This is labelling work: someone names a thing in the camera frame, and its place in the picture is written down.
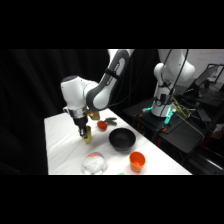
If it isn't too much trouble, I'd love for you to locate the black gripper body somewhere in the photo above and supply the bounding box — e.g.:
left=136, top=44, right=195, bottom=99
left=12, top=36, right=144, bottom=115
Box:
left=73, top=116, right=89, bottom=131

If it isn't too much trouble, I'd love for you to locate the yellow plastic cup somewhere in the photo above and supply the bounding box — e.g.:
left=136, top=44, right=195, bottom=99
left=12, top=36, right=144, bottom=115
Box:
left=81, top=125, right=93, bottom=144

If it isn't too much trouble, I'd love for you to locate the black bowl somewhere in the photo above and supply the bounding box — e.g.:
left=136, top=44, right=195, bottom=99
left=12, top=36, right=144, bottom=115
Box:
left=108, top=127, right=137, bottom=153

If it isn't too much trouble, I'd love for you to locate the orange plastic cup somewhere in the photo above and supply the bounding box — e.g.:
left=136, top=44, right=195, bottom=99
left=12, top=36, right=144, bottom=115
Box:
left=129, top=151, right=147, bottom=174

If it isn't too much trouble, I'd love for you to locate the red toy tomato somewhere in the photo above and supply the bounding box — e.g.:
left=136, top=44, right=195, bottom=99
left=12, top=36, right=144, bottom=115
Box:
left=96, top=120, right=108, bottom=132

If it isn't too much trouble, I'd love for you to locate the green toy vegetable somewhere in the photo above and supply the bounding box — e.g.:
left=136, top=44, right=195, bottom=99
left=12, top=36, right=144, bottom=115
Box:
left=104, top=116, right=118, bottom=127

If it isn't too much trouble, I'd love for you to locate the white plush toy with rainbow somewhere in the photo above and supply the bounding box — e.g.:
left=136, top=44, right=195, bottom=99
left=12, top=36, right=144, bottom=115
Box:
left=80, top=152, right=109, bottom=175

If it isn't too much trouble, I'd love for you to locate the black curtain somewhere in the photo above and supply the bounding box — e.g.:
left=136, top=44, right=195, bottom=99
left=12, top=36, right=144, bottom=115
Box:
left=0, top=49, right=161, bottom=176

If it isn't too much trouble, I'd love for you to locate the small green light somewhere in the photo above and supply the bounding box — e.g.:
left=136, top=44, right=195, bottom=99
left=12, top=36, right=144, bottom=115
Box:
left=162, top=110, right=173, bottom=126

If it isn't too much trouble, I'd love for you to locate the black robot stand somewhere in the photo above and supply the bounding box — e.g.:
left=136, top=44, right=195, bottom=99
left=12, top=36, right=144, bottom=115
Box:
left=123, top=98, right=206, bottom=155

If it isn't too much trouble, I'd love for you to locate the dark monitor screen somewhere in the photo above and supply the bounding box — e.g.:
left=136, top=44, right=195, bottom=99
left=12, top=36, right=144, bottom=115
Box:
left=194, top=63, right=224, bottom=90

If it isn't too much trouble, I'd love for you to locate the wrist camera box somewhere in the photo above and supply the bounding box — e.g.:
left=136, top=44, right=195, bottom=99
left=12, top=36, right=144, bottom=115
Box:
left=87, top=111, right=101, bottom=121

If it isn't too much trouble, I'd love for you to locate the yellow green cable bundle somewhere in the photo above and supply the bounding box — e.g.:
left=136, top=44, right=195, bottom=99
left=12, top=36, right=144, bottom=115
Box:
left=171, top=96, right=198, bottom=120

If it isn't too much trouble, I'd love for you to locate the black cable on arm base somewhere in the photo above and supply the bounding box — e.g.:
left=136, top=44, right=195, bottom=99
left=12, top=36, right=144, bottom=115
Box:
left=161, top=49, right=191, bottom=95

